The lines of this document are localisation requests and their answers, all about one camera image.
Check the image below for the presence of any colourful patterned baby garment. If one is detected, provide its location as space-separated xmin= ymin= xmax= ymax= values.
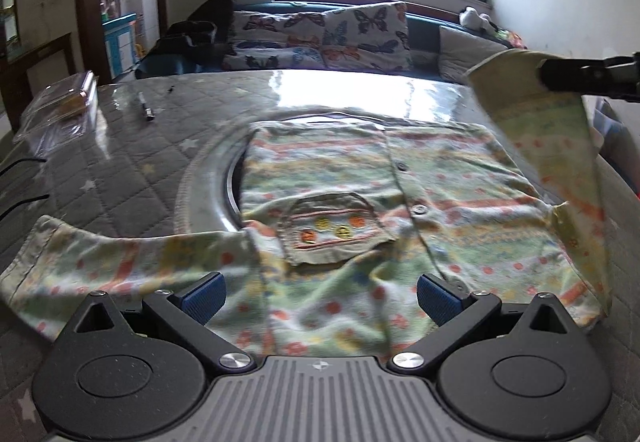
xmin=1 ymin=50 xmax=612 ymax=358

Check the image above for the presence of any clear plastic storage box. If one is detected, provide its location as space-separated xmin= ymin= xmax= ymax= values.
xmin=593 ymin=97 xmax=640 ymax=195

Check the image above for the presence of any round black induction cooktop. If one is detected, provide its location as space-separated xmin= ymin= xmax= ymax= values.
xmin=224 ymin=151 xmax=245 ymax=229

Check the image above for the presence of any quilted grey table cover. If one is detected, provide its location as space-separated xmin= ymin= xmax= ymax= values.
xmin=1 ymin=71 xmax=639 ymax=441

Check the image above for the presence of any white plush toy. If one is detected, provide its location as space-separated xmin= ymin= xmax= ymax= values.
xmin=459 ymin=6 xmax=498 ymax=34

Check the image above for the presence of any grey cushion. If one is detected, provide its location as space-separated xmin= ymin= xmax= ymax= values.
xmin=438 ymin=26 xmax=508 ymax=85

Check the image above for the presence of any black marker pen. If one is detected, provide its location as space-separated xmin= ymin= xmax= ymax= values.
xmin=137 ymin=91 xmax=155 ymax=121

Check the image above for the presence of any clear plastic container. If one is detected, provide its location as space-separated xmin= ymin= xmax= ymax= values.
xmin=14 ymin=71 xmax=96 ymax=141

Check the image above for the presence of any butterfly pillow right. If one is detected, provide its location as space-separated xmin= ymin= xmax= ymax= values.
xmin=320 ymin=2 xmax=412 ymax=74

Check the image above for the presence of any butterfly pillow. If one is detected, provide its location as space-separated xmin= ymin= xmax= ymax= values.
xmin=222 ymin=11 xmax=326 ymax=71
xmin=320 ymin=2 xmax=412 ymax=74

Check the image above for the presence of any black bag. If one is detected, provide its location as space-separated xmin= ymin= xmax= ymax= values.
xmin=134 ymin=0 xmax=234 ymax=80

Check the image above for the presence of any butterfly pillow left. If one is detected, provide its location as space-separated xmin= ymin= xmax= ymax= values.
xmin=222 ymin=11 xmax=326 ymax=71

